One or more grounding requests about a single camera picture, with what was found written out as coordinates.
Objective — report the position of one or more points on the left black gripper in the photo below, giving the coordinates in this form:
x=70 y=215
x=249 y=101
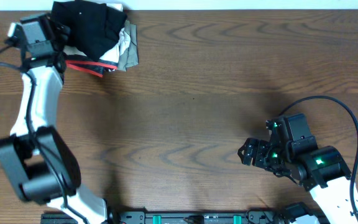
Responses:
x=58 y=40

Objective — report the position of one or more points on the olive grey folded garment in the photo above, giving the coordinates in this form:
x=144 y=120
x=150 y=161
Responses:
x=128 y=50

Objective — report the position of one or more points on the white folded garment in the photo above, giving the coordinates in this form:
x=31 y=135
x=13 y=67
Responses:
x=110 y=55

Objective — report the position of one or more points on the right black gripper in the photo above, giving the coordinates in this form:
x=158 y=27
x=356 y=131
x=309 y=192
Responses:
x=258 y=160

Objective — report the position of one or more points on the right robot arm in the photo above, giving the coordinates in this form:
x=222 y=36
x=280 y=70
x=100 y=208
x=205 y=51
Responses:
x=320 y=171

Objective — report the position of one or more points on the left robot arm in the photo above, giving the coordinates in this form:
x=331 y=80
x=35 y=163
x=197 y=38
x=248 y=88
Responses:
x=39 y=165

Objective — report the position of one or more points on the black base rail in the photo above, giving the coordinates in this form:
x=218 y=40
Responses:
x=248 y=217

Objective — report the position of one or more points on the grey red-trimmed folded garment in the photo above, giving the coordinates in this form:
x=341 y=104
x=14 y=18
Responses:
x=85 y=64

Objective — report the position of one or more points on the black t-shirt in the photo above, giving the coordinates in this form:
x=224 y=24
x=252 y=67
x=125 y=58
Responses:
x=94 y=27

